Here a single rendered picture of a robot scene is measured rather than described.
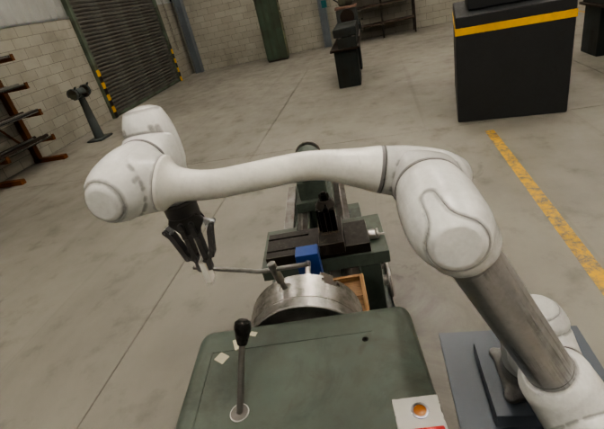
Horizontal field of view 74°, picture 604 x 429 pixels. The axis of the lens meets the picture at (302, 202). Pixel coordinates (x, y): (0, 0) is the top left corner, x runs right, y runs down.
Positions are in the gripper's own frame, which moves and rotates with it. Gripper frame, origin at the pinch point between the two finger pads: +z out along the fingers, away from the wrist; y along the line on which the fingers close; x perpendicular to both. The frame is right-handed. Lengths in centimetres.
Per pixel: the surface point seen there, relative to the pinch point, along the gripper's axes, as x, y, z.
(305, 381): 28.9, -23.2, 9.1
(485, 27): -417, -224, 28
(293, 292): 1.0, -19.6, 10.8
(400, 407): 36, -40, 9
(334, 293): -0.1, -29.6, 14.1
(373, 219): -78, -47, 42
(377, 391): 32.8, -36.4, 9.2
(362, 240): -56, -40, 38
